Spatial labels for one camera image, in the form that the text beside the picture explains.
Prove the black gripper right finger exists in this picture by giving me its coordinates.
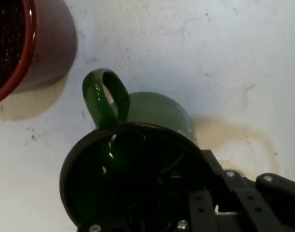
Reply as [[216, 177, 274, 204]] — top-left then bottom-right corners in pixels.
[[201, 149, 295, 232]]

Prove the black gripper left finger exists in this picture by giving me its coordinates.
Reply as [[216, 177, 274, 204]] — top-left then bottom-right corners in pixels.
[[175, 189, 221, 232]]

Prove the green enamel mug white print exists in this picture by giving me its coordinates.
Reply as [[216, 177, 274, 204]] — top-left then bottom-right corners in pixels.
[[59, 68, 219, 232]]

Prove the red enamel mug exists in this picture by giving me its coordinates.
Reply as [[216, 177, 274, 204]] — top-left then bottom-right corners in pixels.
[[0, 0, 79, 106]]

